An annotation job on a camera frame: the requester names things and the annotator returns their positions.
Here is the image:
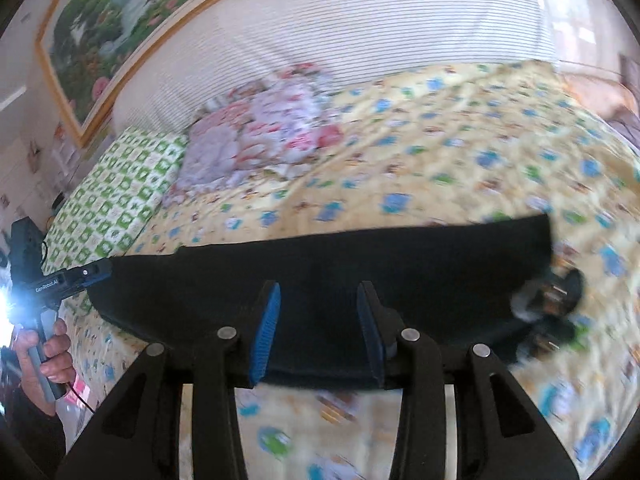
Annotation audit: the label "black cable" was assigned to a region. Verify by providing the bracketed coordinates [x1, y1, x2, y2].
[64, 382, 98, 415]

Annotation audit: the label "pink floral blanket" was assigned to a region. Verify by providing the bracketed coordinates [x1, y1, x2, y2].
[161, 62, 344, 207]

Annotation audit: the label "black pants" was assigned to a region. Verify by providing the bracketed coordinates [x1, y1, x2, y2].
[86, 213, 585, 392]

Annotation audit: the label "person's left forearm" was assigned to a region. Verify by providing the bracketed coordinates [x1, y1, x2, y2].
[9, 382, 68, 471]

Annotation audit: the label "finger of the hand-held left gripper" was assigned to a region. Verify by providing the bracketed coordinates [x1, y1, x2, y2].
[75, 258, 113, 292]

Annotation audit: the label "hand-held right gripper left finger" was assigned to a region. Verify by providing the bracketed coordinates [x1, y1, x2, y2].
[54, 280, 282, 480]

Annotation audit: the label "framed landscape painting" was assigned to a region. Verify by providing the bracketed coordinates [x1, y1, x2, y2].
[34, 0, 321, 149]

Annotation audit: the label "yellow printed bed sheet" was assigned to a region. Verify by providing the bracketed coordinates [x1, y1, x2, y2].
[60, 59, 640, 480]

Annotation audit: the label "person's left hand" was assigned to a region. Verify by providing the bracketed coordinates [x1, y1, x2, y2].
[12, 318, 77, 391]

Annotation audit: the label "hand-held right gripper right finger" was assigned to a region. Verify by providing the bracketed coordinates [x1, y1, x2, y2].
[356, 280, 585, 480]

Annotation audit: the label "green checkered pillow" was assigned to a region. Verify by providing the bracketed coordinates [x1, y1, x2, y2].
[41, 126, 189, 277]

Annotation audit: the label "white striped headboard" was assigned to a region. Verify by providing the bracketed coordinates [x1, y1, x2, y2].
[111, 0, 557, 133]

